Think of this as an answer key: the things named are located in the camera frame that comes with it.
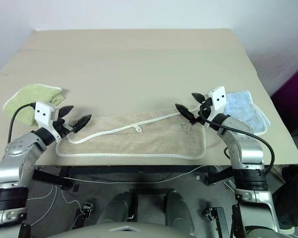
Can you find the green folded towel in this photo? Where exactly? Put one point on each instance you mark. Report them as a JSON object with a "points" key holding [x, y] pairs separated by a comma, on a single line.
{"points": [[32, 95]]}

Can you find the black metal floor bracket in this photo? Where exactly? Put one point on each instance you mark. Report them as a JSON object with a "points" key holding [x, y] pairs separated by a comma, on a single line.
{"points": [[214, 214], [88, 209]]}

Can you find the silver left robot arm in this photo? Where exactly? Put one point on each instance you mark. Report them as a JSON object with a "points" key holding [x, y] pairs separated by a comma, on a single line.
{"points": [[17, 153]]}

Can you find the beige towel with white trim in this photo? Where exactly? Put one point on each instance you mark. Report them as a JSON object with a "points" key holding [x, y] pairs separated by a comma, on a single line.
{"points": [[138, 143]]}

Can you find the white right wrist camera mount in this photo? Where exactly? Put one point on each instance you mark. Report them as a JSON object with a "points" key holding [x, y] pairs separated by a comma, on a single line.
{"points": [[218, 99]]}

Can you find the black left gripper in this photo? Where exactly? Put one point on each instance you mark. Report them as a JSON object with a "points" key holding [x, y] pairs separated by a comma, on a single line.
{"points": [[63, 127]]}

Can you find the blue folded towel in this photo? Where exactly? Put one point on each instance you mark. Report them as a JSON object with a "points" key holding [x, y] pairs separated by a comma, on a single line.
{"points": [[245, 109]]}

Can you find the grey robot torso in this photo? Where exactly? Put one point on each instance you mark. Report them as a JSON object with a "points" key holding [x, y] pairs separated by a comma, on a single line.
{"points": [[124, 231]]}

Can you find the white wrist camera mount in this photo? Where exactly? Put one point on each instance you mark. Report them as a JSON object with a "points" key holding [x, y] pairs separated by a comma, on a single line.
{"points": [[43, 111], [218, 99]]}

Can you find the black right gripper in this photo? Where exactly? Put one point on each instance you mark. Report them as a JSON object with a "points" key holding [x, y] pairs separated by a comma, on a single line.
{"points": [[203, 110]]}

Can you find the black table frame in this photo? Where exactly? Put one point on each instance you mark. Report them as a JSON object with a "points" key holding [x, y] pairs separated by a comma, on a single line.
{"points": [[129, 169]]}

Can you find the purple wall panel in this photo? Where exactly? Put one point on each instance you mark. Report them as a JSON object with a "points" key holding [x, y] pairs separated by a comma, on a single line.
{"points": [[291, 99]]}

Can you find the dark rounded robot leg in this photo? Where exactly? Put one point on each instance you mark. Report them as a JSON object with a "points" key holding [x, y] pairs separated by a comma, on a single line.
{"points": [[119, 208], [178, 210]]}

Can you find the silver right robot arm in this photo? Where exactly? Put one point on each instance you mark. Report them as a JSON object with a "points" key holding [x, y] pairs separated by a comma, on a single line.
{"points": [[248, 151]]}

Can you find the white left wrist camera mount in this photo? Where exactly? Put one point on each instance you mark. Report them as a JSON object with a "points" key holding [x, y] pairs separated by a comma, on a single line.
{"points": [[43, 111]]}

